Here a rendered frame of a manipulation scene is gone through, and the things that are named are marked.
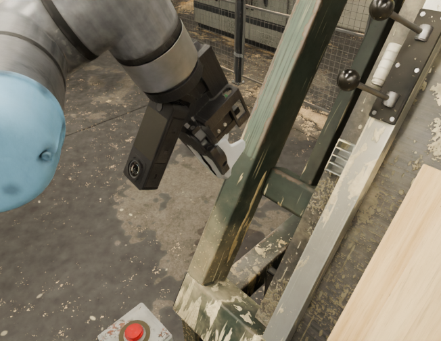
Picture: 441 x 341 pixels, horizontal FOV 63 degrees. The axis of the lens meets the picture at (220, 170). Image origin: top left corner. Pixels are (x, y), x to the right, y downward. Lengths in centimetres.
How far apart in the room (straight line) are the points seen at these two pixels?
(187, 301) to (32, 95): 84
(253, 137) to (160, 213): 168
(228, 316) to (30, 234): 185
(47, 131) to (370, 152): 62
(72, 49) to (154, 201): 224
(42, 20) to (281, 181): 68
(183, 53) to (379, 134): 46
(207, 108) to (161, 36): 12
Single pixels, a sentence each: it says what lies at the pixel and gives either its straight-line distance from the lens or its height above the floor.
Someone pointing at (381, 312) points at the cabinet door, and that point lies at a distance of 80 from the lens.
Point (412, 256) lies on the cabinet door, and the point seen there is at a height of 117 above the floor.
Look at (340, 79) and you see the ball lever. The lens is 65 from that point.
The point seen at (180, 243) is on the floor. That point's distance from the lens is 226.
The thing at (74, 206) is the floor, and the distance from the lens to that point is 266.
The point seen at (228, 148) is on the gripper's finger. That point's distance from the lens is 50.
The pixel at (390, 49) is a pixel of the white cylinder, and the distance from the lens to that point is 78.
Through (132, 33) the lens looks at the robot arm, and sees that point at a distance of 34.
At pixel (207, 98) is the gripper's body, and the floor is 150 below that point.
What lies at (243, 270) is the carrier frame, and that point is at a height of 79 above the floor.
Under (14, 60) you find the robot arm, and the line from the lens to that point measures 26.
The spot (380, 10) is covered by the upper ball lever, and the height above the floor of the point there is 155.
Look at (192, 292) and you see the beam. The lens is 99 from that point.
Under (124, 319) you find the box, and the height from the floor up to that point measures 93.
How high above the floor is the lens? 170
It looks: 38 degrees down
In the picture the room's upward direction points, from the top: straight up
